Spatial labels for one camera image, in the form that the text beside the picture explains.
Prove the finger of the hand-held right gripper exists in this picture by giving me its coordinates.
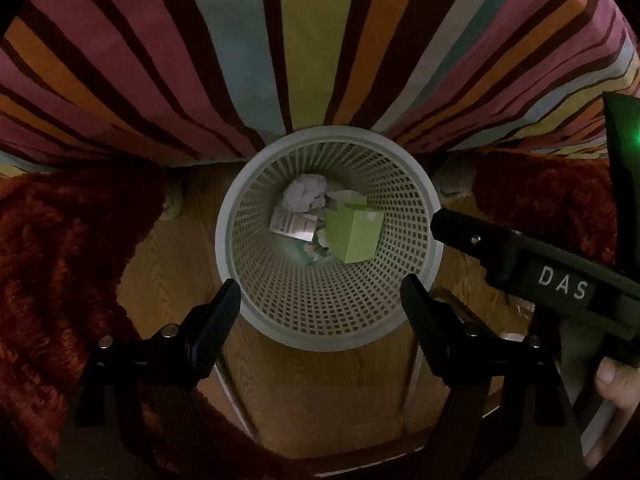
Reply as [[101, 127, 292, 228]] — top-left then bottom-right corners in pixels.
[[431, 207, 532, 287]]

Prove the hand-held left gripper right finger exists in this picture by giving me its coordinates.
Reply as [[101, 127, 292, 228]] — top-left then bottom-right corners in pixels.
[[400, 274, 586, 480]]

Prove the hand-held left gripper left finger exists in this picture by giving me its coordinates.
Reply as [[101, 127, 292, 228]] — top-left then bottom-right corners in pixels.
[[65, 278, 242, 480]]

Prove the white mesh waste basket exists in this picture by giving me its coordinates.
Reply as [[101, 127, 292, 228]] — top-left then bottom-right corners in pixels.
[[215, 126, 445, 352]]

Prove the green cardboard box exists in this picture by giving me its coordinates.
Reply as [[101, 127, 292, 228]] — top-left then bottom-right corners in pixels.
[[324, 202, 386, 263]]

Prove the pink and white box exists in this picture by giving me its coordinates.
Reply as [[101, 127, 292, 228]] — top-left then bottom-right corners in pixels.
[[269, 209, 320, 242]]

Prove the white paper ball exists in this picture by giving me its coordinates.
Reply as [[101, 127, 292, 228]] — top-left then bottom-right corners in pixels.
[[281, 174, 328, 213]]

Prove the person's right hand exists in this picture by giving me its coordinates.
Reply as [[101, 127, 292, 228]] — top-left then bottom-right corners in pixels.
[[582, 356, 640, 471]]

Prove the white bed leg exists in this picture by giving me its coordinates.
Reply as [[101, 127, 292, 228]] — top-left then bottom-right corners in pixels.
[[161, 179, 187, 221], [432, 159, 476, 199]]

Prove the red shaggy rug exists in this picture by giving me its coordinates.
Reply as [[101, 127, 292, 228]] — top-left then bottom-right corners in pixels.
[[0, 165, 301, 480], [472, 151, 620, 267]]

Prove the striped bed sheet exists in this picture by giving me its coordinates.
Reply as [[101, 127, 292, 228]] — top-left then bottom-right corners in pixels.
[[0, 0, 640, 173]]

